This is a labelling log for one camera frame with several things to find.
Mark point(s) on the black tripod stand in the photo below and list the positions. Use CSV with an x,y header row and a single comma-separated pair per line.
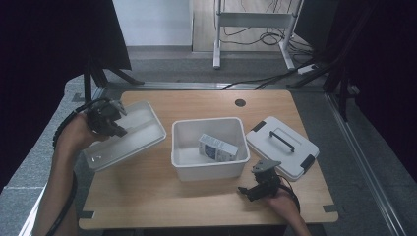
x,y
88,82
342,88

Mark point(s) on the small white blue carton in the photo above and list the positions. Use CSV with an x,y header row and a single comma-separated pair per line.
x,y
218,149

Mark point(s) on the black curtain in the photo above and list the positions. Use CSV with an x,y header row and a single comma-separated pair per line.
x,y
383,72
32,65

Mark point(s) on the person's right hand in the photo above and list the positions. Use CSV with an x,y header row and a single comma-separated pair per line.
x,y
283,206

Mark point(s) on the round black table grommet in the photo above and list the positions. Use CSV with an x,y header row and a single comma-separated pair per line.
x,y
240,103

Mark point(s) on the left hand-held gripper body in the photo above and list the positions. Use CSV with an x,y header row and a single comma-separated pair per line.
x,y
103,118

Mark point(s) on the white plastic storage box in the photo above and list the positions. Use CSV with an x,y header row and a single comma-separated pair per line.
x,y
190,167

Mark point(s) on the white plastic tray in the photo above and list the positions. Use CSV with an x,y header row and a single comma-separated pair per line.
x,y
141,134

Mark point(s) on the white metal stand frame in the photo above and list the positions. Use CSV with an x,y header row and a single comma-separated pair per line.
x,y
252,19

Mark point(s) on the white power strip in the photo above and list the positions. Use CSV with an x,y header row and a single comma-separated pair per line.
x,y
307,69

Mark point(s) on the person's left hand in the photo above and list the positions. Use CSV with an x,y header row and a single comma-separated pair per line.
x,y
77,132

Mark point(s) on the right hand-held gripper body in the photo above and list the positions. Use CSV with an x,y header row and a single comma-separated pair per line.
x,y
267,180

